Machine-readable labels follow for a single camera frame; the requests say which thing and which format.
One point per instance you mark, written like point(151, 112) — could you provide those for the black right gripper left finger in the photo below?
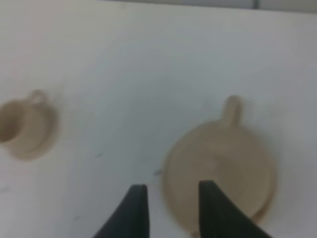
point(131, 218)

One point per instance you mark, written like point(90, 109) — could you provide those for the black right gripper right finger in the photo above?
point(209, 189)

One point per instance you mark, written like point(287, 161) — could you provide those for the brown teapot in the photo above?
point(226, 152)

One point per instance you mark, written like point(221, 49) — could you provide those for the brown far cup saucer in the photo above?
point(42, 138)

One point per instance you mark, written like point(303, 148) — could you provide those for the brown far teacup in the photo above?
point(17, 118)

